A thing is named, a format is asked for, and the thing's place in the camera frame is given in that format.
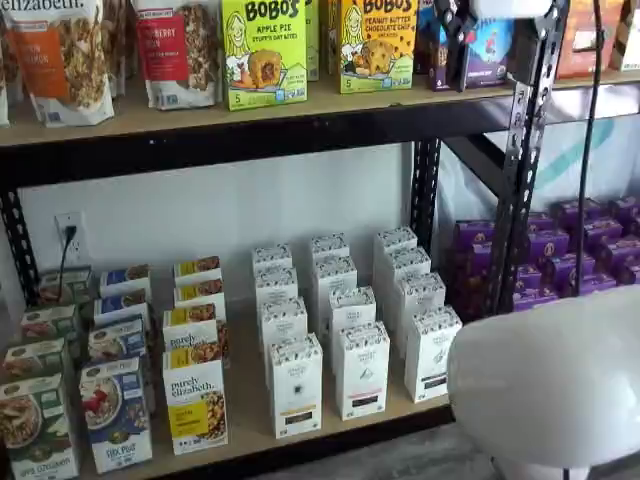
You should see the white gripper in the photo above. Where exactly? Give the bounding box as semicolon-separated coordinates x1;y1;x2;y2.
433;0;554;94

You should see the blue Zbar box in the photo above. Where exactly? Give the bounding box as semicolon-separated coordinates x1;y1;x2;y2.
416;0;517;93

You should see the yellow Bobo's peanut butter box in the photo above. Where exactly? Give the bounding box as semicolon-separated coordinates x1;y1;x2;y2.
340;0;419;95

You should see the orange snack box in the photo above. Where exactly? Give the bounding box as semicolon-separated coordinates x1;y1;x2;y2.
555;0;620;80

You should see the green Bobo's apple pie box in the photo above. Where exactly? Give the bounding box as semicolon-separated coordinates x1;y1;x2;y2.
221;0;308;112
303;0;322;83

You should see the cream snack box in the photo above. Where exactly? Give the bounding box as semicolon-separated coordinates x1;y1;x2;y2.
610;0;640;72

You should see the purple Annie's box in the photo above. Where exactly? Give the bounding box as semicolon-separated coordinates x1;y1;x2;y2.
553;198;605;227
581;218;625;252
454;218;498;250
591;238;640;272
543;253;585;292
513;286;560;312
451;243;502;282
528;228;572;267
606;194;640;222
448;277;502;322

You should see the white box with dark strip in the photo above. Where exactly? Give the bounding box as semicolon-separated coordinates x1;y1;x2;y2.
386;246;433;282
404;304;464;404
373;226;419;257
393;271;447;317

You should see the white and yellow granola box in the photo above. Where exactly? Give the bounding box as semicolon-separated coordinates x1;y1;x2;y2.
172;278;227;312
161;348;230;456
162;303;230;369
172;255;223;285

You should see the blue cereal box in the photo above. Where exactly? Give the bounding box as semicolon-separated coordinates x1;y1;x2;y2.
98;263;152;300
92;293;152;327
87;316;147;365
78;356;154;475

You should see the green cereal box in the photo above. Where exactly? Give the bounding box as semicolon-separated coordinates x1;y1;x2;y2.
1;338;69;387
0;373;81;480
19;303;82;347
37;268;94;307

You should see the black metal shelving rack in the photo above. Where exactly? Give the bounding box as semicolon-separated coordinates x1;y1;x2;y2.
0;0;569;480
519;0;640;312

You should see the red label granola bag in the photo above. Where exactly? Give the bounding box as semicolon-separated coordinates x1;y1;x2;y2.
132;0;222;111

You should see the orange label granola bag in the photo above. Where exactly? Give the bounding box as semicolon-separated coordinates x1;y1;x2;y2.
3;0;115;128

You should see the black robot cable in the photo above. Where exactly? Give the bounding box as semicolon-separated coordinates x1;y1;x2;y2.
573;0;617;299

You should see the black power cord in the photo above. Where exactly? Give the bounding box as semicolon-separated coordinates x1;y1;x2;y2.
55;225;80;301

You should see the white wall outlet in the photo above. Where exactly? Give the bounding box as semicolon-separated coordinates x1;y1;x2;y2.
53;211;87;267

